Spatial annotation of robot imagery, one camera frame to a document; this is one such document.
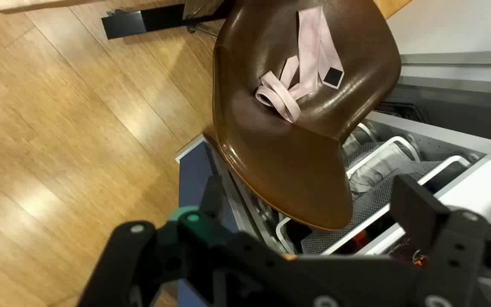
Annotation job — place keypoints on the pink necktie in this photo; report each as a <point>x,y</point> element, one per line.
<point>313,51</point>

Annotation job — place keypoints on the white drawer unit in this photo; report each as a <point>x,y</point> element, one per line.
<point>477,176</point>

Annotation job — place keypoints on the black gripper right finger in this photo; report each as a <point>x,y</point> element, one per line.
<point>450,249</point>

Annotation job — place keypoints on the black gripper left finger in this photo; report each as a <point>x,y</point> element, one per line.
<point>131,256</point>

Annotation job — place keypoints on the brown moulded chair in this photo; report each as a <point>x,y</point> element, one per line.
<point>290,159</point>

